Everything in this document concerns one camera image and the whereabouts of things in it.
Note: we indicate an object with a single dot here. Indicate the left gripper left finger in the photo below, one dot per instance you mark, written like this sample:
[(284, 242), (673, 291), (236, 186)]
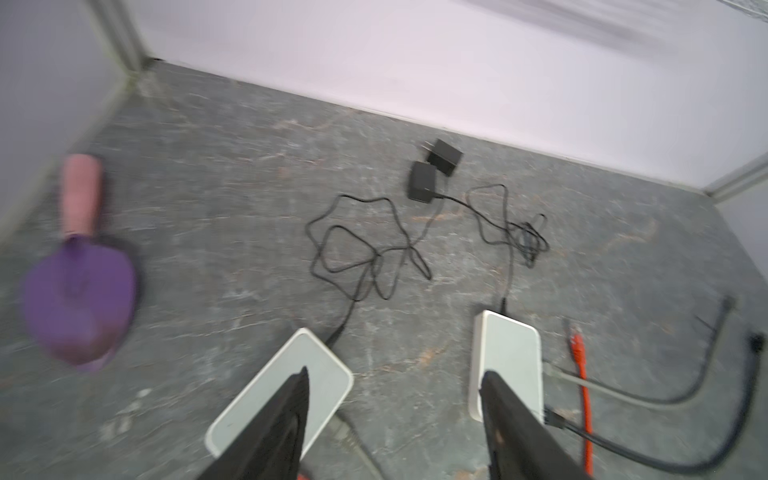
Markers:
[(271, 444)]

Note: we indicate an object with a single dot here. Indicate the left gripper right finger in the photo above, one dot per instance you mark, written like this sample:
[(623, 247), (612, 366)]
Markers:
[(519, 445)]

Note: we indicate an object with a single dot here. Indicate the black power adapter near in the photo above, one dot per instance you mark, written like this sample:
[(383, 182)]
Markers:
[(421, 185)]

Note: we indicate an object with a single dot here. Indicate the black power adapter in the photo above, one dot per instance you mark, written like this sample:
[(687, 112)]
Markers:
[(443, 156), (421, 185)]

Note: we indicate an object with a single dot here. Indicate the black power adapter far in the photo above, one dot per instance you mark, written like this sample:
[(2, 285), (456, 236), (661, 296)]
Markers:
[(443, 156)]

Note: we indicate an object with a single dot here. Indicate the purple trowel pink handle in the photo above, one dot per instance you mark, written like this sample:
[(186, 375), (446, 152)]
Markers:
[(78, 302)]

